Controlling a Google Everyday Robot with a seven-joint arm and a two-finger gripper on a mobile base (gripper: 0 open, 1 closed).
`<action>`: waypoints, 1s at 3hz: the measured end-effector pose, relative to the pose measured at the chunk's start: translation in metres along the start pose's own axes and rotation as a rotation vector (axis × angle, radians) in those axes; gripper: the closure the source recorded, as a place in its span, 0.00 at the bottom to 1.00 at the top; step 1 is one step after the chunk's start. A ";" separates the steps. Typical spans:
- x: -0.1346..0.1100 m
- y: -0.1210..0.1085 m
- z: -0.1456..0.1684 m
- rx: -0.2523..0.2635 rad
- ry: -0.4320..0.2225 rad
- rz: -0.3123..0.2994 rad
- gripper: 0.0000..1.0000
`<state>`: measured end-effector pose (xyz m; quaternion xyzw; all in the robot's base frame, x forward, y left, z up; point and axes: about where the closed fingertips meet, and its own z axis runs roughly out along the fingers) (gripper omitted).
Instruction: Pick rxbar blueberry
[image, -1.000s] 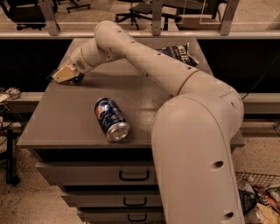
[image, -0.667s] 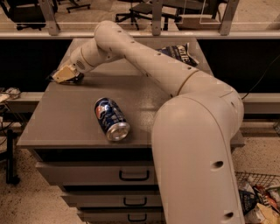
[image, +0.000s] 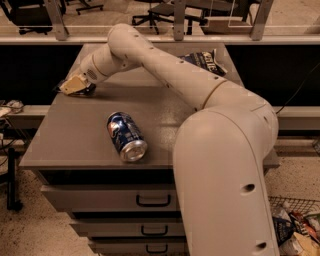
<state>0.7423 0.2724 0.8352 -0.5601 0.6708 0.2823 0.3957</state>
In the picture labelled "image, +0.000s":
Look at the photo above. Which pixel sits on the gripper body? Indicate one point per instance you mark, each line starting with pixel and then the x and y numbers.
pixel 87 71

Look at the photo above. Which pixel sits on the blue rxbar blueberry bar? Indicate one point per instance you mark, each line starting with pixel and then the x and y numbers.
pixel 87 91

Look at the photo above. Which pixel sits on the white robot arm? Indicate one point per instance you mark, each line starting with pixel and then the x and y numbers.
pixel 218 152

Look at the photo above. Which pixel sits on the blue pepsi can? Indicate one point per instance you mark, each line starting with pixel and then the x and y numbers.
pixel 126 137

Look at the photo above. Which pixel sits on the black office chair left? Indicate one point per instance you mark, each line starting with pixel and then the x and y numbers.
pixel 27 15

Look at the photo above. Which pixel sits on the black office chair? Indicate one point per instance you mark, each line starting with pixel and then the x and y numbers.
pixel 27 15
pixel 170 11

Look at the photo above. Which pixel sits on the black office chair centre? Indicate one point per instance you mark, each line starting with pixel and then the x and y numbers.
pixel 170 11

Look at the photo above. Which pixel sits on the blue kettle chips bag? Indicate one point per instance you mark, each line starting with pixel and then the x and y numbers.
pixel 205 60

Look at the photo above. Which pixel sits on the black metal stand leg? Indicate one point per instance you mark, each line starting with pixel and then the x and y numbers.
pixel 12 202

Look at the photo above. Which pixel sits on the blue snack bag in basket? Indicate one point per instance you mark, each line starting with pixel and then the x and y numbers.
pixel 283 229

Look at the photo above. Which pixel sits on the wire basket of snacks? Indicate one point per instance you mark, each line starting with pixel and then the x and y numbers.
pixel 305 216

